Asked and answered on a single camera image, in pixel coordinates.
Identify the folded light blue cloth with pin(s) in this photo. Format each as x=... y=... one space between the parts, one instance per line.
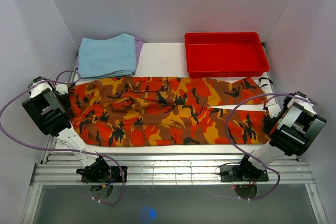
x=114 y=57

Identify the red plastic tray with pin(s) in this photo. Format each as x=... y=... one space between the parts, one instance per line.
x=237 y=54

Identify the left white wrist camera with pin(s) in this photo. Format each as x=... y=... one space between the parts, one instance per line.
x=61 y=89

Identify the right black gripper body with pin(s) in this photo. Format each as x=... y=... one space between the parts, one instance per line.
x=273 y=120

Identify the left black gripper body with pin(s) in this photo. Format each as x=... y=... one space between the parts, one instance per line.
x=64 y=99

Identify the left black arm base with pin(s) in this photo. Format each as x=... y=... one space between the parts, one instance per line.
x=113 y=174

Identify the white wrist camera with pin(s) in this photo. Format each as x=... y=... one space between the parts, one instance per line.
x=273 y=110
x=61 y=89

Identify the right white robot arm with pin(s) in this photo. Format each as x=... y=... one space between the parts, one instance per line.
x=291 y=132

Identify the folded purple cloth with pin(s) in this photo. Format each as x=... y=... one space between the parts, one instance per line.
x=138 y=46

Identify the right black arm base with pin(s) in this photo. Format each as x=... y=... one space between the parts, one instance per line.
x=228 y=173

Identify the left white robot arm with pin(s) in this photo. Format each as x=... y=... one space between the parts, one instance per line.
x=49 y=107

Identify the orange camouflage trousers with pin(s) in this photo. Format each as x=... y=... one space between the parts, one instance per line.
x=162 y=111

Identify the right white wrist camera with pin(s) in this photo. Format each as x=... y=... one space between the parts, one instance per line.
x=273 y=110

